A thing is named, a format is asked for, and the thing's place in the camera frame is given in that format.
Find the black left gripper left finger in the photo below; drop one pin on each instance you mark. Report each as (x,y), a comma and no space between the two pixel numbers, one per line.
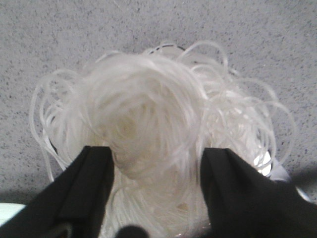
(73,206)

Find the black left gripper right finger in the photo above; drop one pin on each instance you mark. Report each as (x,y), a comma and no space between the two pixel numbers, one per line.
(242,203)

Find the white vermicelli noodle bundle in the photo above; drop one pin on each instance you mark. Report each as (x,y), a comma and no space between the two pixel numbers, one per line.
(157,111)

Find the light green round plate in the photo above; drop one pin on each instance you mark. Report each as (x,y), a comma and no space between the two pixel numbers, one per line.
(9,210)

